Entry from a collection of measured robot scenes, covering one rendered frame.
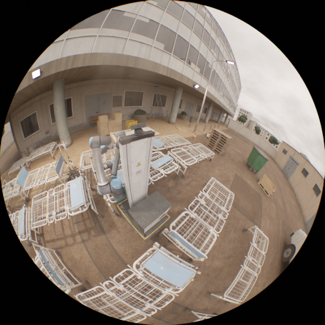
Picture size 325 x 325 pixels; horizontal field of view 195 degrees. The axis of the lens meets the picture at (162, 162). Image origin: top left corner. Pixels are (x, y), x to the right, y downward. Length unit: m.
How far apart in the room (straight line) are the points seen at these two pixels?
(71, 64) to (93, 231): 4.57
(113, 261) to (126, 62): 5.53
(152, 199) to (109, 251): 1.46
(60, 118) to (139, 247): 5.34
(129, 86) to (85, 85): 3.19
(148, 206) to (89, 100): 6.84
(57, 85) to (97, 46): 2.14
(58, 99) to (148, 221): 5.24
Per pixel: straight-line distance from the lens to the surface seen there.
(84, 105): 7.21
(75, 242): 2.60
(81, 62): 4.04
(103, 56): 4.12
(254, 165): 6.97
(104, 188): 1.27
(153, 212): 1.37
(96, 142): 1.12
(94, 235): 2.35
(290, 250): 6.25
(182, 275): 1.71
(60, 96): 5.19
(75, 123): 7.41
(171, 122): 8.28
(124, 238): 2.15
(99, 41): 4.85
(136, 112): 7.18
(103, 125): 5.00
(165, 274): 1.65
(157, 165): 2.43
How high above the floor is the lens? 2.11
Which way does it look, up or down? 38 degrees down
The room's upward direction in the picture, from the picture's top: 13 degrees clockwise
